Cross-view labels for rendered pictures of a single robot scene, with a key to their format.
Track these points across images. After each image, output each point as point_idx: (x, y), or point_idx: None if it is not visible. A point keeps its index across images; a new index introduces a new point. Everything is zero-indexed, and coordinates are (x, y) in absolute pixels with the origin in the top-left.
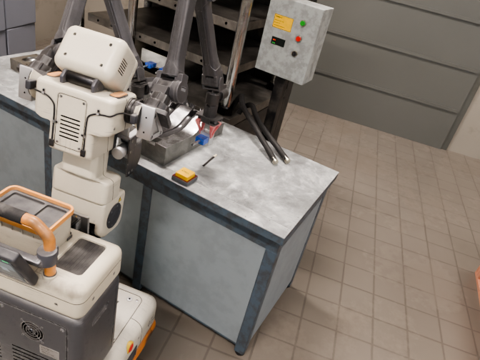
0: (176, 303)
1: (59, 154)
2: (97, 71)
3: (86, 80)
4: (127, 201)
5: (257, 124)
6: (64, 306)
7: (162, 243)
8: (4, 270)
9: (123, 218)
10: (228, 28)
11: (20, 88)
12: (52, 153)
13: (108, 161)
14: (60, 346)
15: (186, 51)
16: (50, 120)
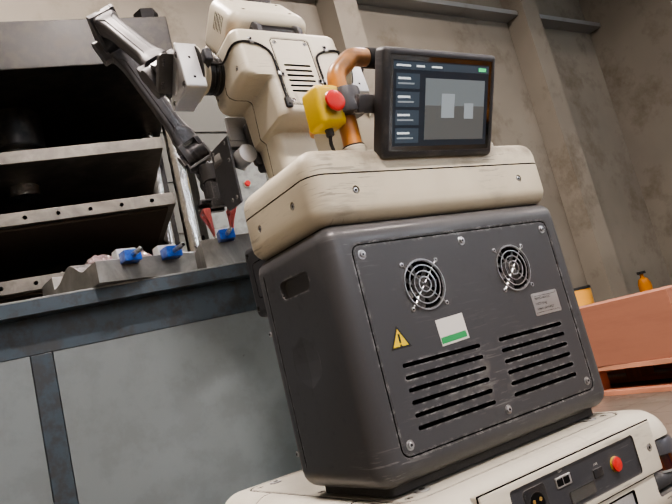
0: None
1: (84, 380)
2: (292, 17)
3: (285, 28)
4: (265, 360)
5: None
6: (527, 173)
7: None
8: (463, 122)
9: (269, 405)
10: (158, 204)
11: (186, 73)
12: (63, 393)
13: (206, 311)
14: (551, 270)
15: None
16: (273, 75)
